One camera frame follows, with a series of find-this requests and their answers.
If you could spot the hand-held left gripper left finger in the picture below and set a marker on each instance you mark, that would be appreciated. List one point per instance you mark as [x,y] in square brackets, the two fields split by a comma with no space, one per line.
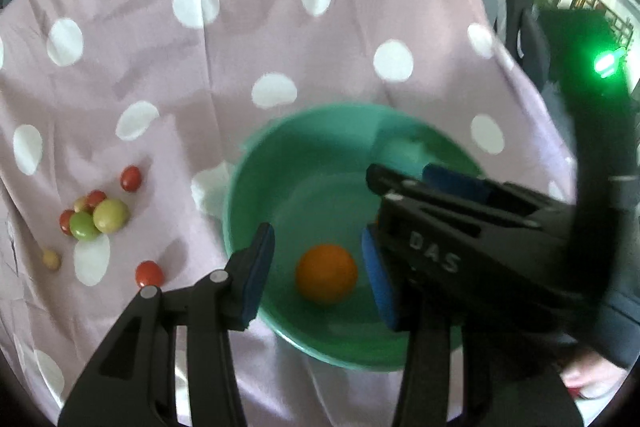
[257,274]

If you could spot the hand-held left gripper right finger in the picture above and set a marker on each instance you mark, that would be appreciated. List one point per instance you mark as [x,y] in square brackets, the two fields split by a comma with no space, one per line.
[379,279]

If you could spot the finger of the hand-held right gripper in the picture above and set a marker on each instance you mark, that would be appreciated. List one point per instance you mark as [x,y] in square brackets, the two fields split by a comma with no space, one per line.
[475,252]
[455,182]

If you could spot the orange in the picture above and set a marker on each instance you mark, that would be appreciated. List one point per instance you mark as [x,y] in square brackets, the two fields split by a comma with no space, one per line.
[326,273]

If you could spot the red cherry tomato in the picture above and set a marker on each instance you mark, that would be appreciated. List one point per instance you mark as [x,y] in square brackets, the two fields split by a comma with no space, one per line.
[97,197]
[65,222]
[150,273]
[131,178]

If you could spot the green plastic bowl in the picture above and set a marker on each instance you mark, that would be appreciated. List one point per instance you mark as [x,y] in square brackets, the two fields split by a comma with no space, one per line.
[320,187]

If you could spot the green round fruit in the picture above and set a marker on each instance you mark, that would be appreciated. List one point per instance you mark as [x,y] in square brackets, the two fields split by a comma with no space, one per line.
[84,227]

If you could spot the small yellow round fruit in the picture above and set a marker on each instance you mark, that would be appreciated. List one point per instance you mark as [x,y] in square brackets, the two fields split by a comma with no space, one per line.
[80,205]

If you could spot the tan round fruit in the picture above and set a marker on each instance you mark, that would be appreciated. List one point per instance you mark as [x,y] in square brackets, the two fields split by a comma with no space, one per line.
[51,260]

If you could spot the person's right hand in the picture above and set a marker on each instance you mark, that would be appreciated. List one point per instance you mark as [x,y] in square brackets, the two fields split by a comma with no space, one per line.
[587,377]

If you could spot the black jacket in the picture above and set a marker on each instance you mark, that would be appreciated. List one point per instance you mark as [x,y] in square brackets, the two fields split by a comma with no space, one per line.
[525,27]

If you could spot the pink polka dot blanket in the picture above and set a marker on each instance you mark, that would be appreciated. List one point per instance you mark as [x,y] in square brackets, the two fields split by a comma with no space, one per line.
[225,72]

